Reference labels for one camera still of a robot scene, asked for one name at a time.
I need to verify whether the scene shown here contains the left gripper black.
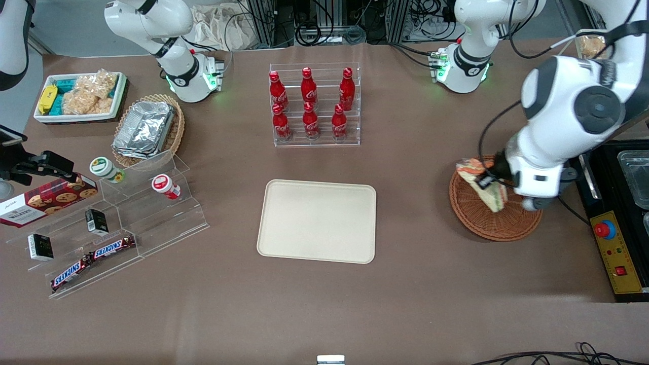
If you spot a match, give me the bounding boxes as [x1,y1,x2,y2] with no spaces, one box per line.
[478,150,518,192]

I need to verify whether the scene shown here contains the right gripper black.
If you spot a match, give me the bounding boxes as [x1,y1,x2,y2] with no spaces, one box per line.
[0,127,77,186]

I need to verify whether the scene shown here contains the triangle sandwich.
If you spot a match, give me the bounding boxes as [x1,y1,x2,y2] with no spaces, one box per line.
[455,158,508,213]

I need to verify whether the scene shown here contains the brown wicker basket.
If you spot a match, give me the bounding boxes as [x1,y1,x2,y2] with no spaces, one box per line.
[449,155,544,242]

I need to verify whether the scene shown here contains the light wicker basket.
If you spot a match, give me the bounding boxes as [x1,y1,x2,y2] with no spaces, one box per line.
[112,94,186,169]

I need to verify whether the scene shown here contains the beige plastic tray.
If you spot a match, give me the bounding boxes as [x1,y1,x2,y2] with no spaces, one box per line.
[257,179,377,265]

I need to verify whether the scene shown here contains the Walkers red tartan cookie box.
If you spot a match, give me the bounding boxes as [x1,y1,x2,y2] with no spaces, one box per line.
[0,173,98,228]

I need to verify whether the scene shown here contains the green lid sunflower cup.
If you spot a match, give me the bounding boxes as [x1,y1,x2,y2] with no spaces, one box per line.
[90,157,126,184]

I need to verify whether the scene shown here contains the clear bag of rice crackers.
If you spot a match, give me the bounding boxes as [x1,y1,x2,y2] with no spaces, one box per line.
[76,70,119,100]
[62,91,114,116]

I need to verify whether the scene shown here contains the yellow snack packet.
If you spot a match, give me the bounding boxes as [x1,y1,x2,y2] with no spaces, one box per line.
[38,85,58,115]

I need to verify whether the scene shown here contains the small black carton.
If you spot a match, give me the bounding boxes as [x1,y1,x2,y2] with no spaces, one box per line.
[27,233,54,262]
[85,208,109,236]

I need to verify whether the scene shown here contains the aluminium foil container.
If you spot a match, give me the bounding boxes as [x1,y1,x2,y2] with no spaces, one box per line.
[113,100,176,159]

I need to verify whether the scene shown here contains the white rectangular snack bin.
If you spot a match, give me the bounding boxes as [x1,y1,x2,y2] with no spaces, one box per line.
[33,71,127,125]

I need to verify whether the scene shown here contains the Snickers chocolate bar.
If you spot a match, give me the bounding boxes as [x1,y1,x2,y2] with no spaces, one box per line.
[51,255,93,293]
[91,235,136,260]

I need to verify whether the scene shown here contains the black appliance housing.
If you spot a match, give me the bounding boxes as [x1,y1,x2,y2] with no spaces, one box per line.
[578,139,649,303]

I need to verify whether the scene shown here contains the red lid cup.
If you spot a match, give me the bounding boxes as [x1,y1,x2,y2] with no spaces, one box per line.
[151,174,181,200]

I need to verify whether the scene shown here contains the clear acrylic stepped display stand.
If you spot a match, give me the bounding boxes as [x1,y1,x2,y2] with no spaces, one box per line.
[5,150,209,300]

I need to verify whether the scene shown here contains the steel pan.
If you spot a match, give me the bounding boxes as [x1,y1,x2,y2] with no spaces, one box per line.
[617,150,649,210]

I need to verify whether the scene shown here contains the yellow control panel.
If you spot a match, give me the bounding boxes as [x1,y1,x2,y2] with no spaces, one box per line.
[591,210,644,295]

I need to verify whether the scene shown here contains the red Coca-Cola bottle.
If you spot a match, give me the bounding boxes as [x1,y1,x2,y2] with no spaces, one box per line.
[303,101,320,140]
[332,103,348,140]
[269,70,289,112]
[301,67,318,107]
[272,103,292,141]
[339,67,355,111]

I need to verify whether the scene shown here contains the bagged fried snack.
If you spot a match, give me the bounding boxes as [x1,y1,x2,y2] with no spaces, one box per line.
[581,36,607,58]

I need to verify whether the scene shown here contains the clear acrylic bottle rack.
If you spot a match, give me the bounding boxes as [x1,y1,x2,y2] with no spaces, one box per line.
[269,62,362,148]

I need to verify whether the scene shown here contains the white cloth bag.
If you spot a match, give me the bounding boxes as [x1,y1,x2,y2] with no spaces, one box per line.
[190,3,254,51]

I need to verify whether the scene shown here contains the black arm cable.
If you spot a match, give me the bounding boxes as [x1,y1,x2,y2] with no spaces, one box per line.
[478,99,591,226]

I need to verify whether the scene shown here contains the aluminium frame post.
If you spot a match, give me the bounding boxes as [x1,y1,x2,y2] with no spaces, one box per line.
[246,0,296,49]
[388,0,412,44]

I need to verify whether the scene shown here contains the black floor cables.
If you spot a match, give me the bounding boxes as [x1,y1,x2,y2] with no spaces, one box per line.
[472,342,649,365]

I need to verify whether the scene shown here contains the black cable bundle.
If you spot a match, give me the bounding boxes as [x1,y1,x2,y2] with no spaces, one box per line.
[294,0,391,47]

